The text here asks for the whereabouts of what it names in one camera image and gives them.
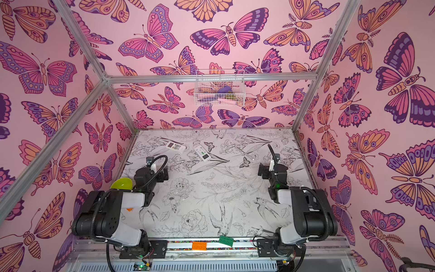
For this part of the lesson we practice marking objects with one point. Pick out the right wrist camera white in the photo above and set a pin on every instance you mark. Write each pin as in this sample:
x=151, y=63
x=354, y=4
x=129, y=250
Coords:
x=275, y=158

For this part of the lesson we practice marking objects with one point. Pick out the white wire basket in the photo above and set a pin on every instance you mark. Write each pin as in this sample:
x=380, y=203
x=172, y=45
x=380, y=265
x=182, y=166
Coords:
x=220, y=88

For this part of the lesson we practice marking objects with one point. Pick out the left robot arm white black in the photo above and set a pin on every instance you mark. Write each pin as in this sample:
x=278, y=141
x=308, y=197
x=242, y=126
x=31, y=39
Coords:
x=100, y=217

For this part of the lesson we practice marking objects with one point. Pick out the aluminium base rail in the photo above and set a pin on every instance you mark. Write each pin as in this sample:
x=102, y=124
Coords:
x=331, y=255

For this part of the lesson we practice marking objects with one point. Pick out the white remote control far left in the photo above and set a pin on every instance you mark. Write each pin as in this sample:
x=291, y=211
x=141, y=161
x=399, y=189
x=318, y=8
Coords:
x=170, y=145

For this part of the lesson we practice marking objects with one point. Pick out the purple object in basket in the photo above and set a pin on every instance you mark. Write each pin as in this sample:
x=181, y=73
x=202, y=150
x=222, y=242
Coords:
x=224, y=90

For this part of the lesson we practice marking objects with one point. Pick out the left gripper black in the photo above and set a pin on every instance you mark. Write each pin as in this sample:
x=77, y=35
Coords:
x=158, y=173

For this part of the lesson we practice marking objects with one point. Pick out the green lego brick on rail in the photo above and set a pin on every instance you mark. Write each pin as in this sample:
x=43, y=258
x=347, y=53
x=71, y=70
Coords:
x=228, y=241

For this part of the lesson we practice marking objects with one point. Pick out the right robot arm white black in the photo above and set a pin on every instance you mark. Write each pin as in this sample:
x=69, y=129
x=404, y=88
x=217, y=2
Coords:
x=313, y=219

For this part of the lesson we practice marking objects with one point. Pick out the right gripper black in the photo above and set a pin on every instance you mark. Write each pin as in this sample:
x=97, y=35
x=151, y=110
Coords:
x=267, y=170

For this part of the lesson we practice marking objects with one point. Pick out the lime green bowl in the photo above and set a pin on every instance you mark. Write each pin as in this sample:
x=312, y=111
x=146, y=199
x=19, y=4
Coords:
x=123, y=183

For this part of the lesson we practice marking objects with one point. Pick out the green circuit board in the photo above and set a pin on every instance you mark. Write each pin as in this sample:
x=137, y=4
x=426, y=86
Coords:
x=142, y=267

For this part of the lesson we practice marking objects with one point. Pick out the orange lego brick on rail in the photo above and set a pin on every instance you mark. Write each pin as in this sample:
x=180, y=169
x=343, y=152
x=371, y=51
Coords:
x=197, y=245

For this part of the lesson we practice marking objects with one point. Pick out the white remote control with batteries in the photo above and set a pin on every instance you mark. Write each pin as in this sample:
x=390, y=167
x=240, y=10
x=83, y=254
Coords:
x=201, y=151

